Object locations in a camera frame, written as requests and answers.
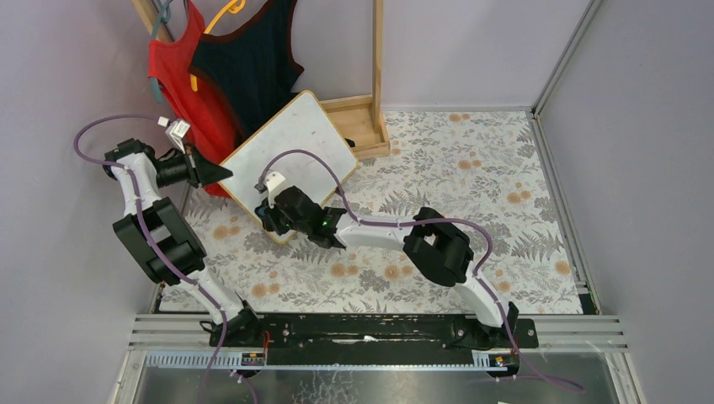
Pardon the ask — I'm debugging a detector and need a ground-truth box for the wooden clothes rack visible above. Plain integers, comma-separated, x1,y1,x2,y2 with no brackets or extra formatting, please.
131,1,391,159

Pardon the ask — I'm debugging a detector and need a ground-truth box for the red tank top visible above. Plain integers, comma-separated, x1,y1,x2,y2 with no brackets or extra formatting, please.
148,2,239,164

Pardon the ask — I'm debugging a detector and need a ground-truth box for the floral table mat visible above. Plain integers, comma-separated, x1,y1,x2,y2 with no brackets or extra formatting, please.
185,111,583,314

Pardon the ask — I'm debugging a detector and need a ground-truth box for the navy tank top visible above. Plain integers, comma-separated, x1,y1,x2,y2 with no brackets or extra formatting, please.
189,1,304,141

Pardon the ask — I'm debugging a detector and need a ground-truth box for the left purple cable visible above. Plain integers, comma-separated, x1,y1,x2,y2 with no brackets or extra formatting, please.
74,114,261,404

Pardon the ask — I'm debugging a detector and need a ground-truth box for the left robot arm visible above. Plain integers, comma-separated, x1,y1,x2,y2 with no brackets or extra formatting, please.
104,139,263,347

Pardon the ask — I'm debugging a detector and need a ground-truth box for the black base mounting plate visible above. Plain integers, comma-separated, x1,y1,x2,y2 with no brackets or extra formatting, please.
200,313,539,366

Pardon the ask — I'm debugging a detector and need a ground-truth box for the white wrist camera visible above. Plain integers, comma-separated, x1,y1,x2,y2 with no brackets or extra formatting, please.
157,116,190,153
254,171,289,208

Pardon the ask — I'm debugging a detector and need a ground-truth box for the purple cable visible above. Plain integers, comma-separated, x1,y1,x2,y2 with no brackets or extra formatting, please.
74,114,261,404
259,149,584,394

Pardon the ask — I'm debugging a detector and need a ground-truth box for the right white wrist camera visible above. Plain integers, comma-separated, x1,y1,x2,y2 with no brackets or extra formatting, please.
254,171,289,208

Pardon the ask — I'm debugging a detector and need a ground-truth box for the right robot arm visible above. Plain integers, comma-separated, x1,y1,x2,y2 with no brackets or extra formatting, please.
254,186,518,334

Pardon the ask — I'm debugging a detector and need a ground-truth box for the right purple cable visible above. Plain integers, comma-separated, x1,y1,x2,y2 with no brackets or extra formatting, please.
259,149,584,394

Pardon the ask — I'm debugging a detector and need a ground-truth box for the teal clothes hanger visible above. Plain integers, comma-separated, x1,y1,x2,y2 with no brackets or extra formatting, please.
149,0,174,104

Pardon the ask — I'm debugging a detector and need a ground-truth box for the yellow framed whiteboard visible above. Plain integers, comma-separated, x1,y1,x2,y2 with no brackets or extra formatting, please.
220,90,358,222

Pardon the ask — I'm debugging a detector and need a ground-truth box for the yellow clothes hanger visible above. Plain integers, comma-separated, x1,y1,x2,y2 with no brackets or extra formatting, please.
189,0,247,93

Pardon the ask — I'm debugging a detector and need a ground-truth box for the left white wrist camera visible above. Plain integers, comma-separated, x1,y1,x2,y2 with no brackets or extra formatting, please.
157,116,190,153

